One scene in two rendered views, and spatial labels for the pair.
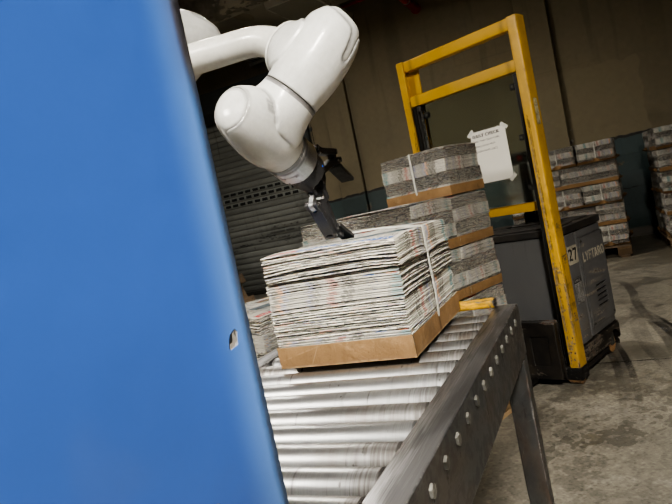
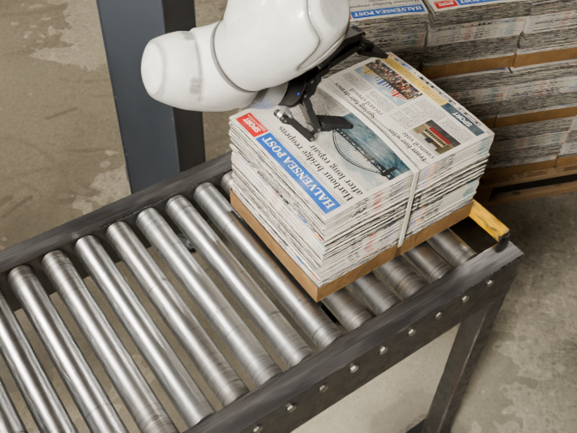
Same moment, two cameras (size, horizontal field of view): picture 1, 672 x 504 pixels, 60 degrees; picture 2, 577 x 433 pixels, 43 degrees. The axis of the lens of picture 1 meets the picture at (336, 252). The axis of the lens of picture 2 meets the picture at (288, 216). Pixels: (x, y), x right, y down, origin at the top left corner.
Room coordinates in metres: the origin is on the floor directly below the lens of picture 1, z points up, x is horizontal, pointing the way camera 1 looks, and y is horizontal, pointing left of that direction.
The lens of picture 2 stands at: (0.33, -0.41, 1.86)
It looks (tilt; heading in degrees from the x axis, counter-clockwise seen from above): 48 degrees down; 28
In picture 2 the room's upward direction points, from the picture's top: 3 degrees clockwise
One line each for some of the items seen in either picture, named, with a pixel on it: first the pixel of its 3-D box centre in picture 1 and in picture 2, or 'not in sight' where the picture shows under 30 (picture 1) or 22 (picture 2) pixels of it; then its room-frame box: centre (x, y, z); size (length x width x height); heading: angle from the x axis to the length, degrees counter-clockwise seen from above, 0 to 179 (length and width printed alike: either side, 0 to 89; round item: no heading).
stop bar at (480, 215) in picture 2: (408, 312); (429, 170); (1.44, -0.15, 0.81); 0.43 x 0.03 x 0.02; 65
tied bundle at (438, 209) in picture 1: (402, 232); not in sight; (2.62, -0.31, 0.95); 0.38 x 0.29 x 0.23; 44
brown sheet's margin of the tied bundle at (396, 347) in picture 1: (358, 341); (305, 225); (1.16, -0.01, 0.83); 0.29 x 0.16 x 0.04; 65
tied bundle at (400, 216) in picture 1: (358, 244); not in sight; (2.41, -0.10, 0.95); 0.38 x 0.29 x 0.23; 44
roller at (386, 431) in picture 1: (274, 443); (140, 326); (0.84, 0.15, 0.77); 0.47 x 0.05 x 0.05; 65
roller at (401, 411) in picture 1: (295, 425); (173, 309); (0.90, 0.12, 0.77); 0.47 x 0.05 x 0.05; 65
